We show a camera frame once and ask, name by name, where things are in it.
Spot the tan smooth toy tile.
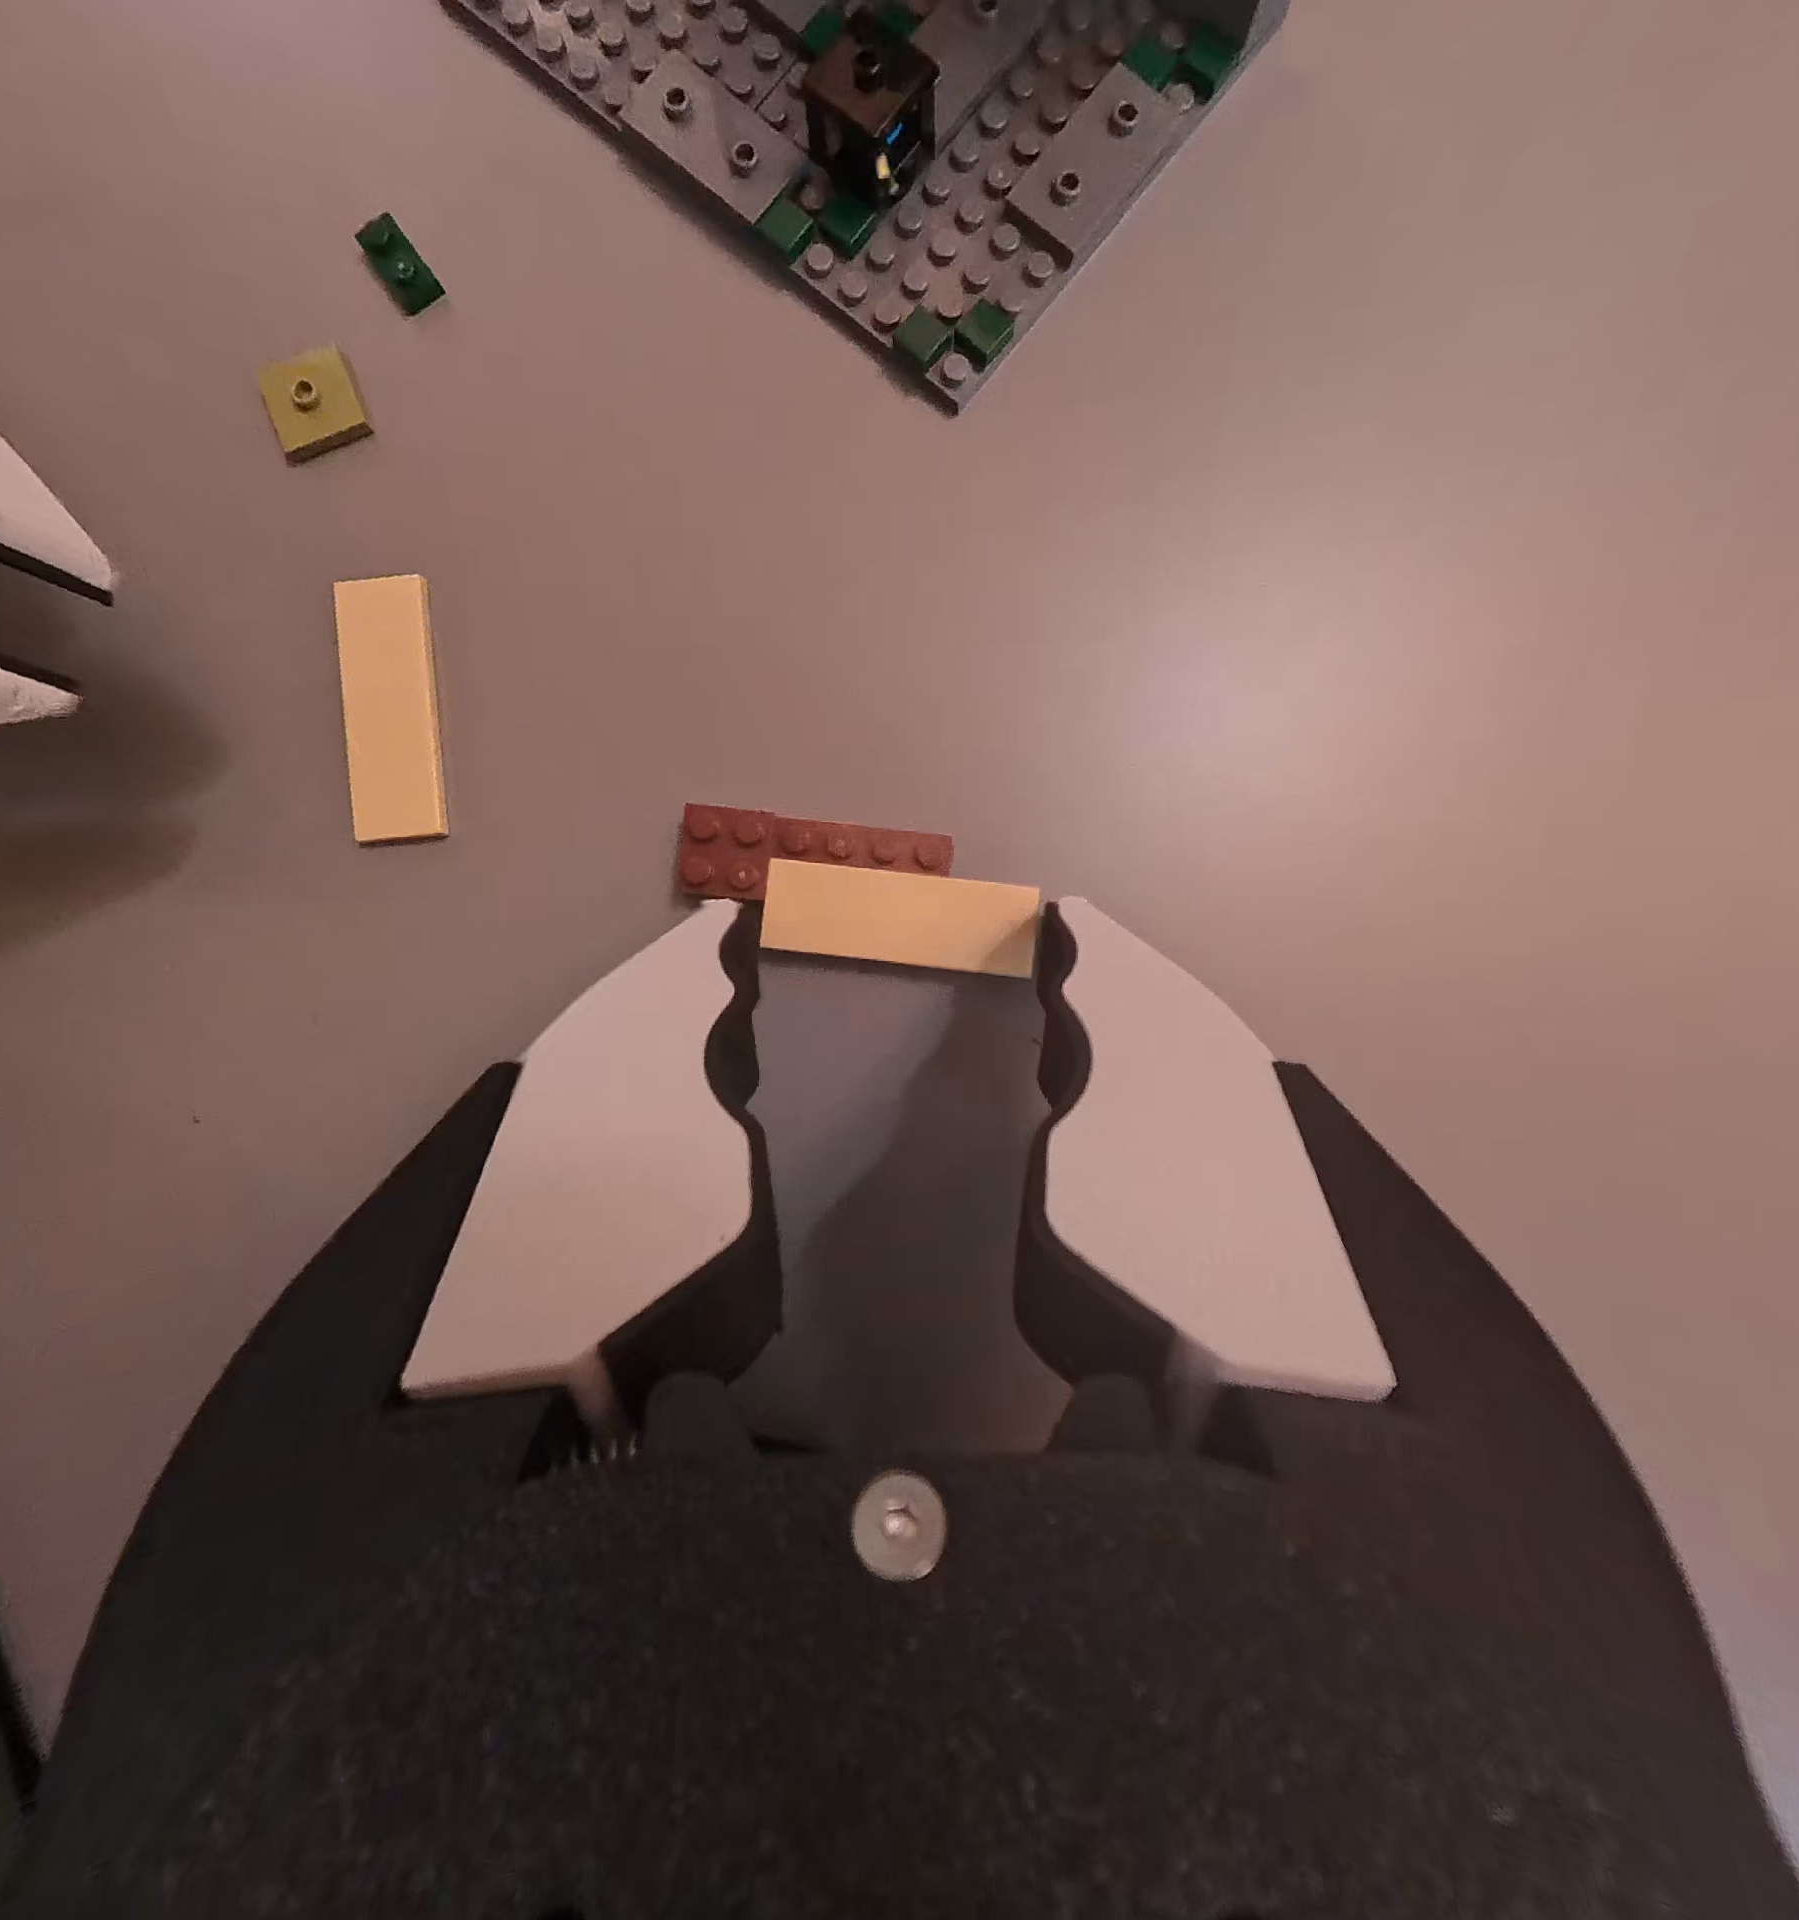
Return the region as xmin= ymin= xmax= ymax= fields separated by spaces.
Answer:
xmin=760 ymin=858 xmax=1044 ymax=984
xmin=333 ymin=573 xmax=453 ymax=846

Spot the olive square toy plate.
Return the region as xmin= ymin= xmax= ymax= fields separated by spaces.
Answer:
xmin=259 ymin=346 xmax=379 ymax=465

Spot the grey toy brick building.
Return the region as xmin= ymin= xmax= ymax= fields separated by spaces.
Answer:
xmin=447 ymin=0 xmax=1294 ymax=418

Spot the grey desk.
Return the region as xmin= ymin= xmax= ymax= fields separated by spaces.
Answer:
xmin=0 ymin=0 xmax=1799 ymax=1920

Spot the dark green toy plate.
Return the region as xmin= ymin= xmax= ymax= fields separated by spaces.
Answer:
xmin=355 ymin=209 xmax=449 ymax=318

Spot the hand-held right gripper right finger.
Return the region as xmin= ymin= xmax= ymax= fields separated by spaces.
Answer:
xmin=1014 ymin=894 xmax=1400 ymax=1404

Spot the brown studded toy plate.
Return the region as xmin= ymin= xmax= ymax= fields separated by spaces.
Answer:
xmin=679 ymin=799 xmax=958 ymax=906

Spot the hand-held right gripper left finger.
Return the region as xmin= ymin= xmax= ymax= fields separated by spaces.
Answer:
xmin=399 ymin=899 xmax=784 ymax=1400

